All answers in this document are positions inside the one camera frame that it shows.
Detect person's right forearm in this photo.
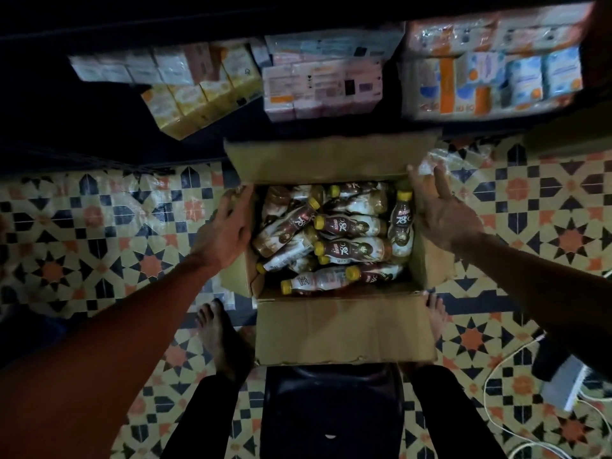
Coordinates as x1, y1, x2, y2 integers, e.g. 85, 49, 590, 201
457, 232, 612, 381

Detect pile of bottles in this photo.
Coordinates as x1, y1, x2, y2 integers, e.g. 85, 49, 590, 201
252, 180, 418, 298

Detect person's left forearm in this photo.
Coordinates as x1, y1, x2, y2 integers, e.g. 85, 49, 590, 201
0, 251, 227, 459

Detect tissue packs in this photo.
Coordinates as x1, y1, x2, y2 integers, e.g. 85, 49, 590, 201
140, 43, 265, 142

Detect white power adapter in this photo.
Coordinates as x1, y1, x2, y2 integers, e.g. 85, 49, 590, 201
542, 353, 590, 413

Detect person's right foot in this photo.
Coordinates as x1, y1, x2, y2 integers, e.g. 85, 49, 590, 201
421, 290, 451, 346

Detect person's left hand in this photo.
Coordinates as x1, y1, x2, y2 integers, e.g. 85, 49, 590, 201
195, 184, 258, 274

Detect black metal shelf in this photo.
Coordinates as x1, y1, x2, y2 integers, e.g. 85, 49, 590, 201
0, 0, 612, 174

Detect black plastic stool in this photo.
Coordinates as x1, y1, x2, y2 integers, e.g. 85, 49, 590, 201
259, 362, 409, 459

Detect black handheld clamp tool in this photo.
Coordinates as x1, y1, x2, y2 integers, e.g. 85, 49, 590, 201
530, 334, 575, 381

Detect flat white packet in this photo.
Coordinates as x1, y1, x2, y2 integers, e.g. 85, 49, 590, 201
265, 27, 405, 64

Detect long white cable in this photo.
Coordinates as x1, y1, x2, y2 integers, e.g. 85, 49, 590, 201
478, 328, 612, 459

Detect row of orange blue packets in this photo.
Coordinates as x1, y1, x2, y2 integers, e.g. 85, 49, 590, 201
400, 47, 585, 121

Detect row of pale pink packets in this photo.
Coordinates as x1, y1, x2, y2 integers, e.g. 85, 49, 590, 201
405, 3, 595, 56

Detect person's right hand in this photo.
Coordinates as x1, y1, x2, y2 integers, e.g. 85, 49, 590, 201
406, 165, 486, 255

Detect stack of pink white boxes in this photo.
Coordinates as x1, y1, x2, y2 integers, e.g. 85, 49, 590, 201
262, 59, 384, 123

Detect brown cardboard box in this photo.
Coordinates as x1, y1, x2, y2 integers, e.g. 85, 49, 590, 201
221, 136, 457, 368

